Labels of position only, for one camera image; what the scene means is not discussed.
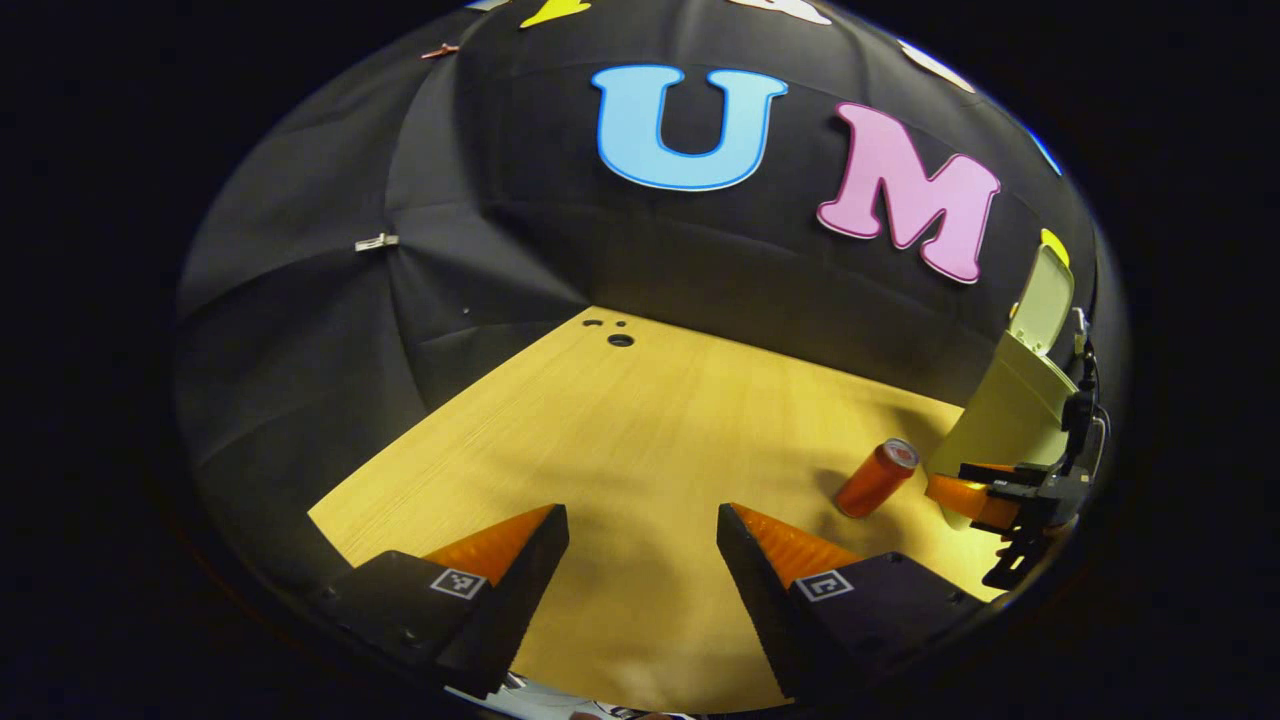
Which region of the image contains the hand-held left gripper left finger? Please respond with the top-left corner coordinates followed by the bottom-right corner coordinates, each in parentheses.
top-left (308, 503), bottom-right (571, 700)

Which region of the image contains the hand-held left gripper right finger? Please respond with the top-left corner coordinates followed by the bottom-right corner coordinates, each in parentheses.
top-left (716, 502), bottom-right (988, 702)

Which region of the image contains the white desktop garbage bin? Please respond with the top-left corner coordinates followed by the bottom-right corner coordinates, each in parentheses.
top-left (924, 242), bottom-right (1089, 533)

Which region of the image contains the orange pop can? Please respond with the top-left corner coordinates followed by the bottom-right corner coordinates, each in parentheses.
top-left (833, 436), bottom-right (921, 521)

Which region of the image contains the wooden desktop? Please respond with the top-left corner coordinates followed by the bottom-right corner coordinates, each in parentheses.
top-left (306, 305), bottom-right (1013, 714)

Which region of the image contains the black backdrop cloth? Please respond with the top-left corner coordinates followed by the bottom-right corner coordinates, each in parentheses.
top-left (174, 0), bottom-right (1103, 603)

